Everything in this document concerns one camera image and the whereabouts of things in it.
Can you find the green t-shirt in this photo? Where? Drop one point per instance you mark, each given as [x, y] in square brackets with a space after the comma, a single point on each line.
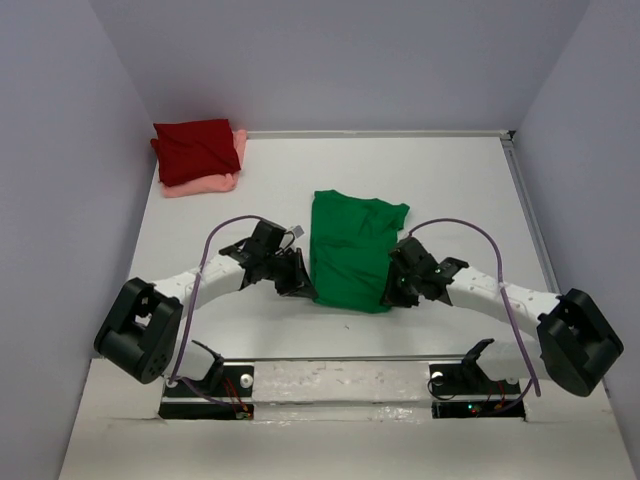
[349, 249]

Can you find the folded dark red t-shirt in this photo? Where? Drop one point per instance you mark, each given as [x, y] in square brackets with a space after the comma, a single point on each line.
[191, 150]

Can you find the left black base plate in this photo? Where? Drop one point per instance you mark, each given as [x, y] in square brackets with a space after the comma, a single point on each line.
[230, 398]

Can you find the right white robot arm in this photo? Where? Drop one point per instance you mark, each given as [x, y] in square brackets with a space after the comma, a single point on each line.
[562, 338]

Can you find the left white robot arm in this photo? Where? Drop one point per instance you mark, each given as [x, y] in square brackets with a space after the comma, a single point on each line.
[146, 332]

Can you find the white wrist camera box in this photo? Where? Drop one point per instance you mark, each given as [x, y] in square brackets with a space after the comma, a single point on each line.
[297, 231]

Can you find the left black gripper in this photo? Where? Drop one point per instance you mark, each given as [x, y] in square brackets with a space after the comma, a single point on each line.
[297, 285]

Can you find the folded pink t-shirt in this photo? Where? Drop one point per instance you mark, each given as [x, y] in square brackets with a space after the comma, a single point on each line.
[213, 183]

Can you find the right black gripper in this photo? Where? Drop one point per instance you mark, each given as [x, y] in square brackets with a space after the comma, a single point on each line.
[391, 295]

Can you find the white front cover board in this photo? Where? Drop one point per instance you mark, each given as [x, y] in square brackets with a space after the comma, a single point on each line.
[119, 435]

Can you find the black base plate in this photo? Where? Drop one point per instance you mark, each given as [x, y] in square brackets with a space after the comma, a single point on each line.
[463, 391]
[230, 398]

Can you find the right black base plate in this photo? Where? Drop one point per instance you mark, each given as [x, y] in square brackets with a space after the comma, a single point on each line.
[463, 391]

